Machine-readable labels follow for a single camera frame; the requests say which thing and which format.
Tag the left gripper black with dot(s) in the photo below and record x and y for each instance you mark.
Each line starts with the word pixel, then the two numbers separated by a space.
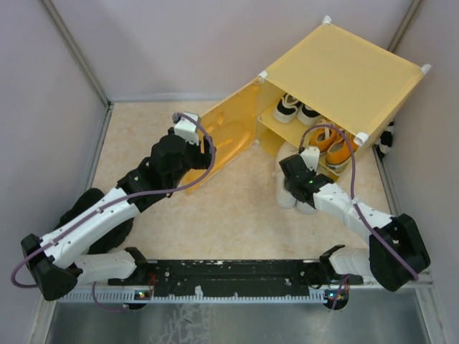
pixel 200 154

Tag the yellow cabinet door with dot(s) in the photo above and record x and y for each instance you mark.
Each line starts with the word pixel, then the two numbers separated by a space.
pixel 231 124

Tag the black white sneaker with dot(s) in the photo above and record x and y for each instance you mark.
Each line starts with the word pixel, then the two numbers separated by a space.
pixel 286 108
pixel 308 116

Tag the orange sneaker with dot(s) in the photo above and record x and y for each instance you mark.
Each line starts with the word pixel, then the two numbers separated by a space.
pixel 339 153
pixel 323 138

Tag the yellow shoe cabinet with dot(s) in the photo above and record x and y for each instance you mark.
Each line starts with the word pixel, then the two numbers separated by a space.
pixel 351 82

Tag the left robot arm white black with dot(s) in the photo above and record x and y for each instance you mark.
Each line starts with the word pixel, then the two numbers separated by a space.
pixel 79 251

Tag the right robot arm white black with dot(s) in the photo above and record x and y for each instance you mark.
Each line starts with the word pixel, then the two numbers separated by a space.
pixel 395 252

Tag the black white striped slipper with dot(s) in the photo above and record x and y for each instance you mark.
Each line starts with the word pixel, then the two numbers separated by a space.
pixel 385 141

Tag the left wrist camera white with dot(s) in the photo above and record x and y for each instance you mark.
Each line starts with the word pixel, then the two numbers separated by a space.
pixel 184 125

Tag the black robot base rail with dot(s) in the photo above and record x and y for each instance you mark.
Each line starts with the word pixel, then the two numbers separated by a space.
pixel 223 278

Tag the grey cable duct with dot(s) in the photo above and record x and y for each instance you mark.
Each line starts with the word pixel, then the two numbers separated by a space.
pixel 105 295

